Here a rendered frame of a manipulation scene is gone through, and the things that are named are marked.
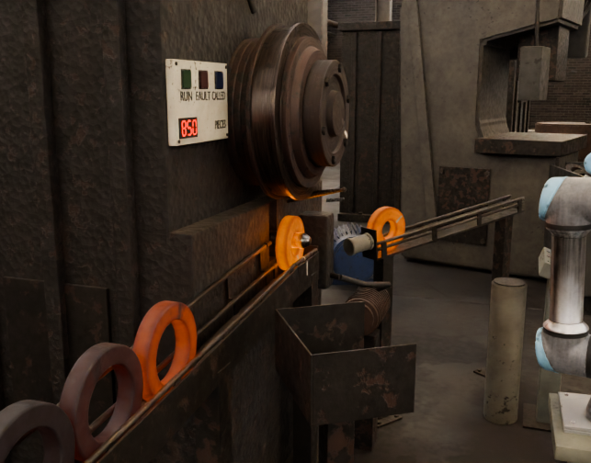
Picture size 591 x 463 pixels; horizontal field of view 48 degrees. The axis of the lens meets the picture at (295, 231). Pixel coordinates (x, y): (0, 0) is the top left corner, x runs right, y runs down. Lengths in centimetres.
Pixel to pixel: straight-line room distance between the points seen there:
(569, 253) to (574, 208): 12
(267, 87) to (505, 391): 144
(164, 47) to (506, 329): 155
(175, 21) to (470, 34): 312
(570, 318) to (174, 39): 123
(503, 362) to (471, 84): 233
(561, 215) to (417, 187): 280
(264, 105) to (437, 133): 295
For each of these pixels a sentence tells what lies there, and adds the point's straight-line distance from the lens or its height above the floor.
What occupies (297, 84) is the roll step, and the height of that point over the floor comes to 119.
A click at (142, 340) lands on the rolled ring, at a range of 119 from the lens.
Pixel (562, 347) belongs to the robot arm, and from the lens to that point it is 192.
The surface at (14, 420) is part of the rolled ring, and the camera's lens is 95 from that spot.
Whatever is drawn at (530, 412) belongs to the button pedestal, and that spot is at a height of 1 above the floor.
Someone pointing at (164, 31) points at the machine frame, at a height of 129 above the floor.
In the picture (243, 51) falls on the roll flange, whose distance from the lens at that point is 175.
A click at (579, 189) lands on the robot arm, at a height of 93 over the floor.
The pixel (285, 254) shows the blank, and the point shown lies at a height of 74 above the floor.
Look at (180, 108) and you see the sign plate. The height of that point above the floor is 114.
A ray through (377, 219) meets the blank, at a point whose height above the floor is 75.
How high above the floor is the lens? 118
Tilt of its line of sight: 12 degrees down
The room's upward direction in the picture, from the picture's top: straight up
